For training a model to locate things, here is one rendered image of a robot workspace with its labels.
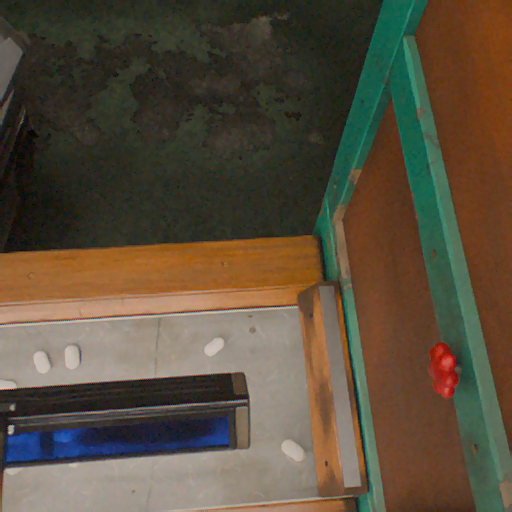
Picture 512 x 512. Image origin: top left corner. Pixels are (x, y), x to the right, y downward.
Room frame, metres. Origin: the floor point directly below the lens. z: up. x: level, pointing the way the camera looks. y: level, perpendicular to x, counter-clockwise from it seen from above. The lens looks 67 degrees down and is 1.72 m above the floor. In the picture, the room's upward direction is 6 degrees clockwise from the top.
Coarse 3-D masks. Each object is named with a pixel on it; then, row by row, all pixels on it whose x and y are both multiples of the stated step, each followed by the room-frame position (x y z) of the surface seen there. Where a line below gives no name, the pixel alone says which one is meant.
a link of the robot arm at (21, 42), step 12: (0, 24) 0.52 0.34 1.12; (0, 36) 0.51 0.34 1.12; (12, 36) 0.52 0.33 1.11; (24, 36) 0.55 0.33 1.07; (0, 48) 0.49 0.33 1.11; (12, 48) 0.50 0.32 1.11; (24, 48) 0.51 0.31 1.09; (0, 60) 0.48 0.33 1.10; (12, 60) 0.49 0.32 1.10; (24, 60) 0.53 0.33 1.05; (0, 72) 0.47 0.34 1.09; (12, 72) 0.48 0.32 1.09; (0, 84) 0.46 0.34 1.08; (12, 84) 0.50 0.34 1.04; (0, 96) 0.45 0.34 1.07; (0, 108) 0.48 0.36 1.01
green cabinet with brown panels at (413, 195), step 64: (384, 0) 0.50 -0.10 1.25; (448, 0) 0.40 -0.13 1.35; (384, 64) 0.45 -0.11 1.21; (448, 64) 0.36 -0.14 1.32; (384, 128) 0.42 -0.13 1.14; (448, 128) 0.32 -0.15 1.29; (384, 192) 0.36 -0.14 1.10; (448, 192) 0.27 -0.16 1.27; (384, 256) 0.30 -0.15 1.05; (448, 256) 0.21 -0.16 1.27; (384, 320) 0.24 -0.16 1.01; (448, 320) 0.17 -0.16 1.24; (384, 384) 0.17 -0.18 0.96; (384, 448) 0.10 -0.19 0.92; (448, 448) 0.08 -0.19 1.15
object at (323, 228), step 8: (320, 216) 0.49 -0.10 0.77; (328, 216) 0.46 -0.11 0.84; (320, 224) 0.48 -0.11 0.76; (328, 224) 0.44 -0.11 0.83; (320, 232) 0.47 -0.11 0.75; (328, 232) 0.43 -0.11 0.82; (328, 240) 0.42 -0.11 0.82; (328, 248) 0.41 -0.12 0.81; (328, 256) 0.40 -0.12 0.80; (328, 264) 0.40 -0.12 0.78; (328, 272) 0.39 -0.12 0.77; (336, 272) 0.36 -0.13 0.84; (328, 280) 0.38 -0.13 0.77; (336, 280) 0.35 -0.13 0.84; (360, 432) 0.13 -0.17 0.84; (360, 496) 0.05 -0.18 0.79; (368, 496) 0.05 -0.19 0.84; (360, 504) 0.04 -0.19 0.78; (368, 504) 0.04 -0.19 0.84
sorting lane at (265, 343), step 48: (0, 336) 0.23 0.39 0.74; (48, 336) 0.24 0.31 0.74; (96, 336) 0.25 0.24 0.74; (144, 336) 0.25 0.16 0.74; (192, 336) 0.26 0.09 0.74; (240, 336) 0.27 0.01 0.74; (288, 336) 0.28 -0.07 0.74; (48, 384) 0.16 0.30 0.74; (288, 384) 0.20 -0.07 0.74; (288, 432) 0.13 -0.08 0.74; (48, 480) 0.02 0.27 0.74; (96, 480) 0.03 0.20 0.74; (144, 480) 0.04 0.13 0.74; (192, 480) 0.05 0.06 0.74; (240, 480) 0.05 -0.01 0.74; (288, 480) 0.06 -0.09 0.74
